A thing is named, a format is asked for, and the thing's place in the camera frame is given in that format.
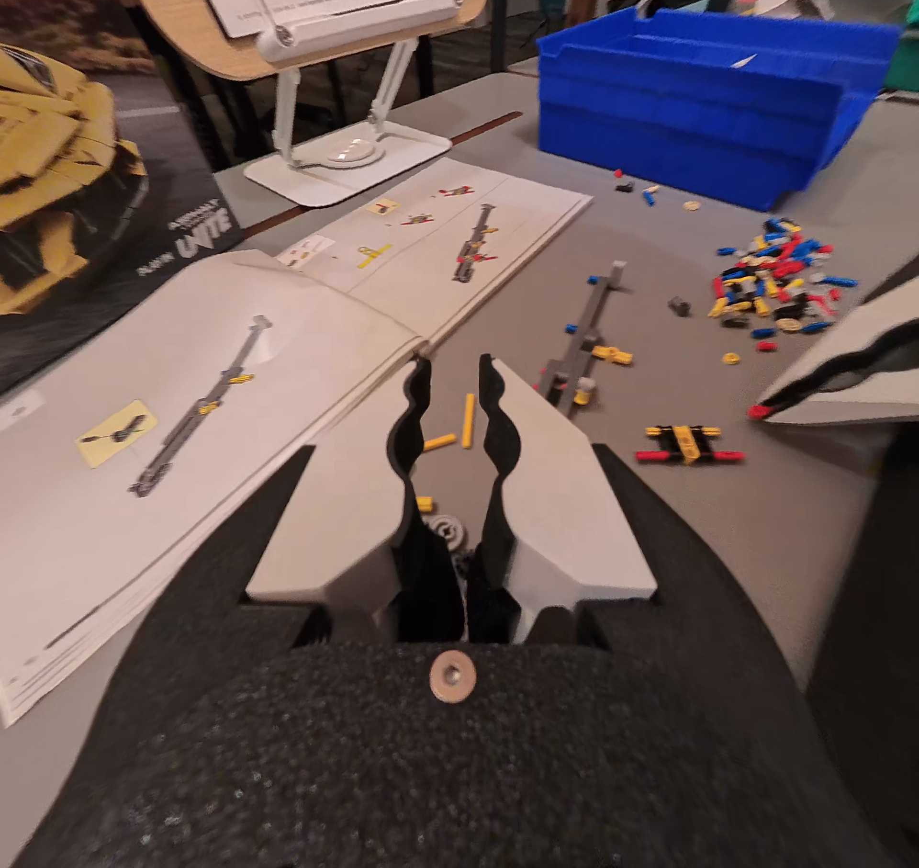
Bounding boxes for blue bin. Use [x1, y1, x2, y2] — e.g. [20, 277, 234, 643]
[535, 8, 902, 212]

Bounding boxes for wooden board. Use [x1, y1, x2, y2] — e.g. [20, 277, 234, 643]
[108, 0, 493, 82]

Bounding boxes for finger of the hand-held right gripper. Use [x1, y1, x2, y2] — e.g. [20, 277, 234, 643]
[752, 272, 919, 411]
[761, 371, 919, 427]

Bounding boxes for clear clip bar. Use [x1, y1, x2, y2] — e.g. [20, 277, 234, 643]
[255, 0, 468, 68]

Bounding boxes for dark box with yellow car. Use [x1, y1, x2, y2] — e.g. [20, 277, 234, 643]
[0, 0, 245, 395]

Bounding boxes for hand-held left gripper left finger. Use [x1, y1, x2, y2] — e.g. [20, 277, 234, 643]
[246, 357, 432, 607]

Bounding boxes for white metal stand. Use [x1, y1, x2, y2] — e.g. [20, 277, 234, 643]
[243, 38, 455, 208]

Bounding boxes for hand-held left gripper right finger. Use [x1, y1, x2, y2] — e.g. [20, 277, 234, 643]
[477, 354, 658, 610]

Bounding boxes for heap of small mixed parts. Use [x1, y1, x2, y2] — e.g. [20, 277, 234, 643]
[707, 216, 859, 338]

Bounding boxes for open instruction booklet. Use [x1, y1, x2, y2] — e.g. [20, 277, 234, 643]
[0, 157, 595, 729]

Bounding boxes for pile of dark beams and wheels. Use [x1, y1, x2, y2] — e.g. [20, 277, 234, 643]
[424, 512, 475, 575]

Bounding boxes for long grey black beam assembly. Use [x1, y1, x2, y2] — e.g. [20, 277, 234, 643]
[535, 261, 634, 417]

